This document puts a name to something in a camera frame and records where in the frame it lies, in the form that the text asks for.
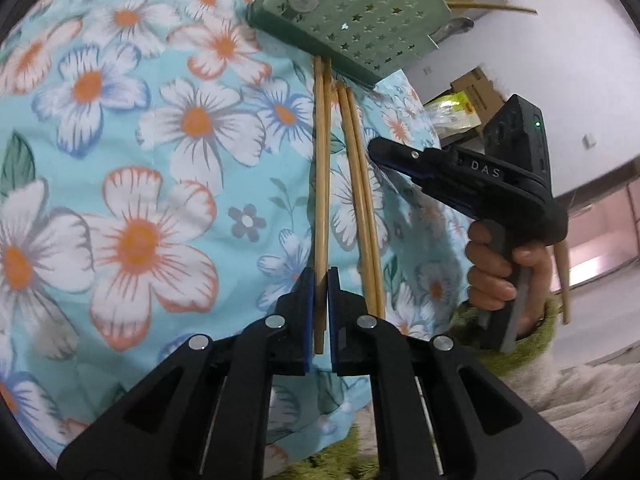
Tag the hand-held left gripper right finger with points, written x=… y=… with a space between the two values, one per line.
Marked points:
x=334 y=310

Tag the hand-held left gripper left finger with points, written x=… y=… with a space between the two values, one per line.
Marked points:
x=309 y=310

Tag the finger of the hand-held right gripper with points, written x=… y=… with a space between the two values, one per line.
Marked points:
x=405 y=157

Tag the green plastic utensil holder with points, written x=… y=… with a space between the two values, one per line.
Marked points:
x=380 y=20

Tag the metal ladle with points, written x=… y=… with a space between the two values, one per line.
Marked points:
x=457 y=26

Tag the person's right hand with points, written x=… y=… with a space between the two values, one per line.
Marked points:
x=487 y=270

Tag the yellow white rice bag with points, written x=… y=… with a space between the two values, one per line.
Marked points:
x=452 y=110

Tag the large cardboard box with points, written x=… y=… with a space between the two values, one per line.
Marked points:
x=475 y=87

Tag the light wooden chair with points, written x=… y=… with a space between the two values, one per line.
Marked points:
x=562 y=285

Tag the green fleece garment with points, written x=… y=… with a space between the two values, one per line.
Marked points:
x=340 y=460

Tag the floral blue blanket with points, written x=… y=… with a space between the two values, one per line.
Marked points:
x=150 y=160

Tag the white wall outlet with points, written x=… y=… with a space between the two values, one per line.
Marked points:
x=590 y=140

